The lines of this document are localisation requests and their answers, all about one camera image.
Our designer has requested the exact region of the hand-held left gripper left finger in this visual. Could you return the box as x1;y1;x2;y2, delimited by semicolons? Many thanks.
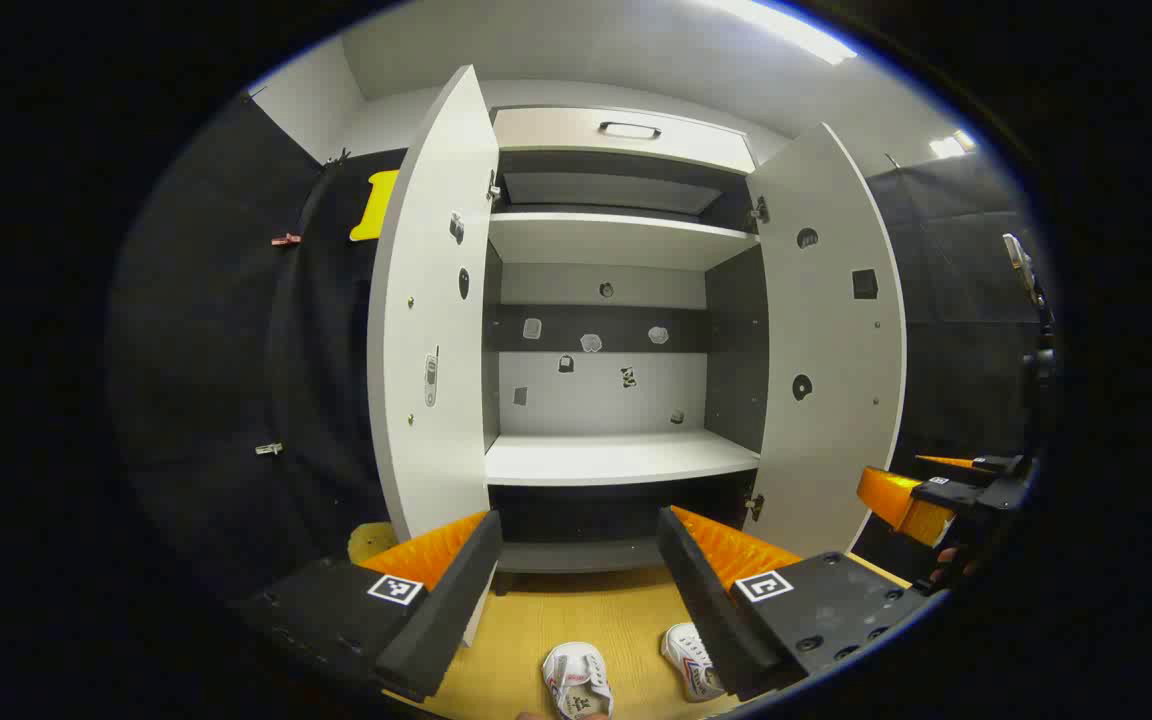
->
236;508;504;703

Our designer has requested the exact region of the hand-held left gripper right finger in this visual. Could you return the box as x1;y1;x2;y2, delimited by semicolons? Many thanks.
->
656;505;937;701

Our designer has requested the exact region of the white canvas shoe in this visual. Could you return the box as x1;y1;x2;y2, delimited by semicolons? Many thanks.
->
661;622;727;703
542;642;615;720

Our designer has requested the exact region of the white shoe cabinet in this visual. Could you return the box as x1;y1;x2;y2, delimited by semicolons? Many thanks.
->
481;105;772;599

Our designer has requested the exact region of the white cabinet door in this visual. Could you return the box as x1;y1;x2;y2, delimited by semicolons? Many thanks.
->
744;122;907;561
368;65;502;646

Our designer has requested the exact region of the white cabinet drawer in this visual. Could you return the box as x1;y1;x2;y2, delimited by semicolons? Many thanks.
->
491;105;757;176

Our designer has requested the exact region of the yellow plush toy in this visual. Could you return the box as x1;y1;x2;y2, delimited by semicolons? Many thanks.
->
348;522;399;566

